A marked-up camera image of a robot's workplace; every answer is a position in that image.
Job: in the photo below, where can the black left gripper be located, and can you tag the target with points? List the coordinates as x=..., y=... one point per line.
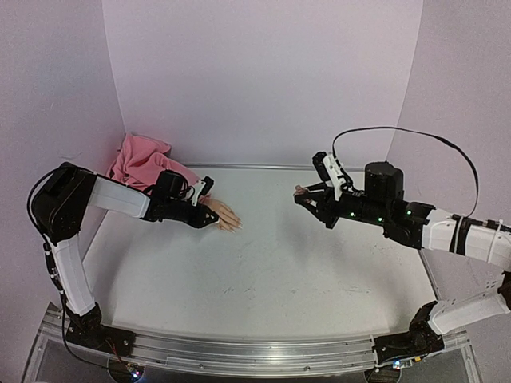
x=200, y=220

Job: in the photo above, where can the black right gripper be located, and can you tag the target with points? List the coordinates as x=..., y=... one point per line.
x=330, y=206

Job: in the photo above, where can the nail polish bottle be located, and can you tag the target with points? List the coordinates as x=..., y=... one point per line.
x=300, y=192

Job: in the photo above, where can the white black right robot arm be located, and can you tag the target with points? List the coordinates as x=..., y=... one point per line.
x=422, y=226

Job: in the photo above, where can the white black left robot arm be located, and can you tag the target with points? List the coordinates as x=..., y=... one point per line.
x=57, y=204

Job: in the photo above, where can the pink sleeve cloth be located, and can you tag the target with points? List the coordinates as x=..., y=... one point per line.
x=141, y=160

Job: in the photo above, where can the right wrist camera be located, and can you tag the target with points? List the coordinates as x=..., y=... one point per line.
x=332, y=173

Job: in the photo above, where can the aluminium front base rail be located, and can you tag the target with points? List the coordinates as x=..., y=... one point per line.
x=253, y=358

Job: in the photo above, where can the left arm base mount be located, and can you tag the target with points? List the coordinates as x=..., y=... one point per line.
x=88, y=331

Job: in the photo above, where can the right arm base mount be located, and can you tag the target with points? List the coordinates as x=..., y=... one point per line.
x=418, y=341

